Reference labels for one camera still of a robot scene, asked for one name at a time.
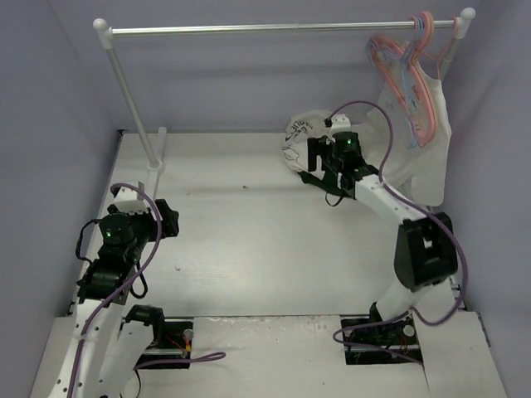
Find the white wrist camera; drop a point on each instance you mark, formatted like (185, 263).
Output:
(128, 199)
(337, 124)

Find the white clothes rack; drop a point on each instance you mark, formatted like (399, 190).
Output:
(228, 102)

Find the white and green t-shirt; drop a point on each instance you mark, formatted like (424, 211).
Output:
(294, 149)

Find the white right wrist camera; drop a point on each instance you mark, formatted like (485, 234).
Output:
(337, 124)

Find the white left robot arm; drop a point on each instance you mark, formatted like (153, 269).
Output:
(106, 340)

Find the white hanging garment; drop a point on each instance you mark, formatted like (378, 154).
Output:
(419, 137)

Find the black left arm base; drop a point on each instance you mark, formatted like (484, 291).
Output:
(166, 340)

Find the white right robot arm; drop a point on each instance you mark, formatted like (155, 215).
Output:
(424, 256)

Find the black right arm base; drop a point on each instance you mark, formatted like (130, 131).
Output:
(391, 343)

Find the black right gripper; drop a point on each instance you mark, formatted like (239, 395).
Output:
(315, 153)

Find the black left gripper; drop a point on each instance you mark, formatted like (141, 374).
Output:
(164, 218)

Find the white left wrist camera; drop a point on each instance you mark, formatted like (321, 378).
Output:
(128, 199)

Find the pink plastic hanger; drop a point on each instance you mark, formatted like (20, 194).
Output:
(410, 83)

